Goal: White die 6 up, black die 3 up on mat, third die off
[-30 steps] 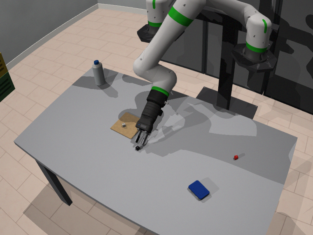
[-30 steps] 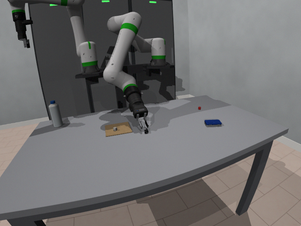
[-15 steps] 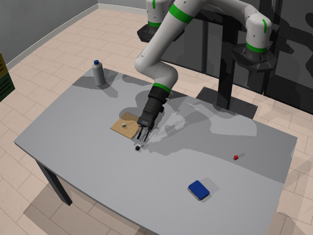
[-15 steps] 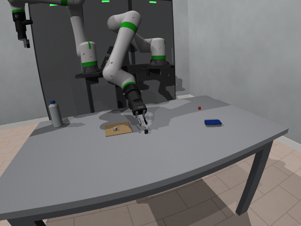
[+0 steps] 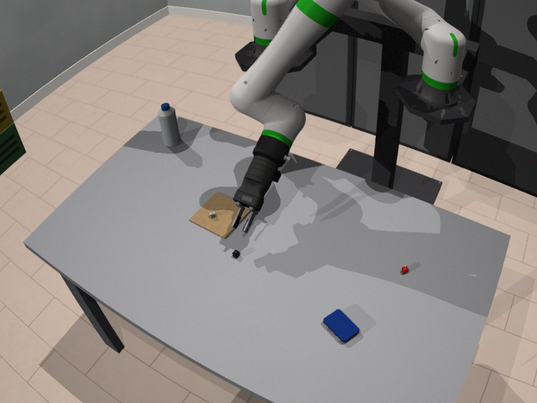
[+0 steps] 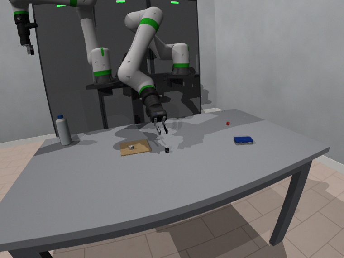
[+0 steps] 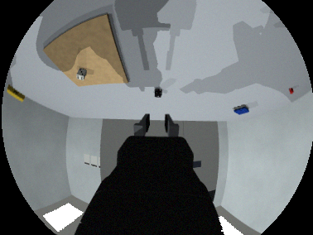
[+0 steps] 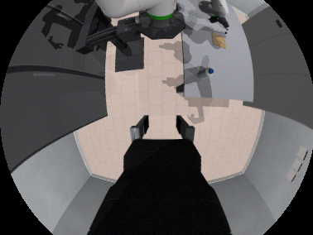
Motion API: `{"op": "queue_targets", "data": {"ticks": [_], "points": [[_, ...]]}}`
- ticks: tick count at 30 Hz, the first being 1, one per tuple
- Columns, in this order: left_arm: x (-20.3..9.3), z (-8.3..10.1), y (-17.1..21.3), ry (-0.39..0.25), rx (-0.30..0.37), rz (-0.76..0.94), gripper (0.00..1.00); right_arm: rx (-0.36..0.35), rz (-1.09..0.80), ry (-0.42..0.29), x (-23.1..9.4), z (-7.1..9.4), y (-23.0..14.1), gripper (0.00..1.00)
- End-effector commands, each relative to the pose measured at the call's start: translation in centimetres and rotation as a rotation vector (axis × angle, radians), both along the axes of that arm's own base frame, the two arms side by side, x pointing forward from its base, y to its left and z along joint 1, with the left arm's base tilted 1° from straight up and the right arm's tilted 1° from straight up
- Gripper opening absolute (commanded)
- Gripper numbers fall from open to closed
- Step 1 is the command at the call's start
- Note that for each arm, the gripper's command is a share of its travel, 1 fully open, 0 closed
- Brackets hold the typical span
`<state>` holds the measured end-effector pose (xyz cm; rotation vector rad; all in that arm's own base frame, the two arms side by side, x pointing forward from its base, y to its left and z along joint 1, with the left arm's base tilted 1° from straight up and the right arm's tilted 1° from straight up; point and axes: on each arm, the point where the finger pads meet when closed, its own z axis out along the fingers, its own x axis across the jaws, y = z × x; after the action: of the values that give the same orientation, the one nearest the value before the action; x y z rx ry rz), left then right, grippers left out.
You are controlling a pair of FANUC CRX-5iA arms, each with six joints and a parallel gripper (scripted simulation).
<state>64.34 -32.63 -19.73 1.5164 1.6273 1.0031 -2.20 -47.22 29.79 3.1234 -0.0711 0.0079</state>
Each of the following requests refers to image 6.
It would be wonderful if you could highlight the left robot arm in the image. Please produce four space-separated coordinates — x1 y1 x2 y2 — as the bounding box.
117 7 191 95

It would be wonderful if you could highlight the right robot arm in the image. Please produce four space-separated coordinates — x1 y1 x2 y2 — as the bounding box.
9 0 115 85

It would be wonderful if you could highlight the grey bottle with blue cap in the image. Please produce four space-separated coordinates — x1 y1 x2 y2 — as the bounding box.
56 115 72 145

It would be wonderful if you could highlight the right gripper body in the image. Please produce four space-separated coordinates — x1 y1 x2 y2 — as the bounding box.
14 14 38 45

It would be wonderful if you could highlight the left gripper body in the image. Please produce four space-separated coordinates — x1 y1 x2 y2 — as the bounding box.
140 87 167 123

